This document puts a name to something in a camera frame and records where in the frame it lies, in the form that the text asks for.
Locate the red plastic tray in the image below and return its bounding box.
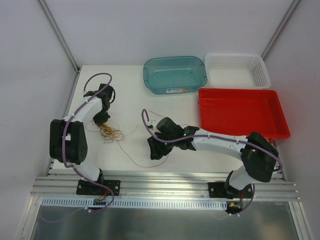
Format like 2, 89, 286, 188
198, 88, 291, 140

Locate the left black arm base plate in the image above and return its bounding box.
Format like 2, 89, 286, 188
76, 179, 121, 196

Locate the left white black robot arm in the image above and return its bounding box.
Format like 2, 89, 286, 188
49, 83, 121, 196

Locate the right aluminium frame post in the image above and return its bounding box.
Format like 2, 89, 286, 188
260, 0, 302, 61

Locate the left aluminium frame post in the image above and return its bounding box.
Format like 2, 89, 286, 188
37, 0, 80, 73

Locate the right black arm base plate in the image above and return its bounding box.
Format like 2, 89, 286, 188
207, 182, 253, 200

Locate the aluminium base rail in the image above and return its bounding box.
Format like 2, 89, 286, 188
31, 169, 302, 202

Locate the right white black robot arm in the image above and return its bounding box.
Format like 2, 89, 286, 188
144, 117, 279, 199

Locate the aluminium frame post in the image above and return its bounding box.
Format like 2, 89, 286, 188
37, 0, 80, 73
260, 0, 302, 61

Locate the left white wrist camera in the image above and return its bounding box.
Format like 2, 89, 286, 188
83, 91, 96, 98

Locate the white perforated plastic basket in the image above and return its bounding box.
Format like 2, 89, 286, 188
204, 53, 271, 90

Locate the teal transparent plastic bin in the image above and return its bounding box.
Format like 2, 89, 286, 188
142, 56, 208, 95

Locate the thin red wire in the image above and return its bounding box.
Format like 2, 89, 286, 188
117, 109, 173, 169

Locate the white slotted cable duct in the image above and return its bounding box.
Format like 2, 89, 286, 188
41, 197, 227, 211

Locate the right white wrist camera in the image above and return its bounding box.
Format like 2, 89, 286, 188
146, 119, 157, 131

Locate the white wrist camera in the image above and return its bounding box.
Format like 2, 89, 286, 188
146, 119, 157, 131
83, 91, 96, 98

